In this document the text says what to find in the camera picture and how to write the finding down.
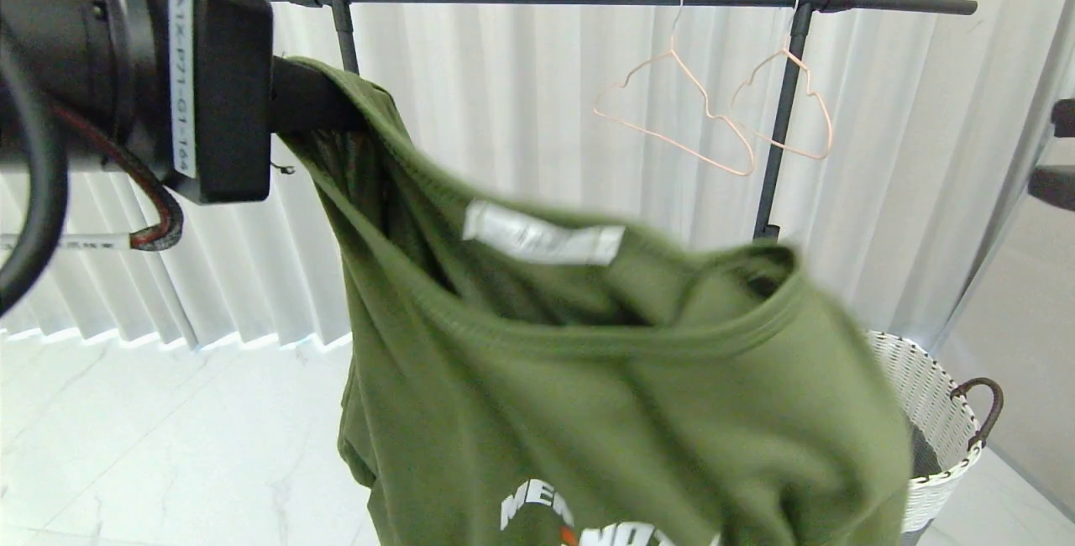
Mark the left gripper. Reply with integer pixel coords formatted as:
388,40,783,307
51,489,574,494
0,0,367,204

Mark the pink clothes hanger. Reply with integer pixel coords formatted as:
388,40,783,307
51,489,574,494
593,0,757,177
729,0,834,162

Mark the green printed shirt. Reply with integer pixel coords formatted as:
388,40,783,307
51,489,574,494
273,56,916,546

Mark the white laundry basket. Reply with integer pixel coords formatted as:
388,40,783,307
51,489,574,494
865,329,1005,546

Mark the white curtain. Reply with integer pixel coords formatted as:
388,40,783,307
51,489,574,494
0,0,1075,351

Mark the black cable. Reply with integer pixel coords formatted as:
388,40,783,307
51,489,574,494
0,34,70,316

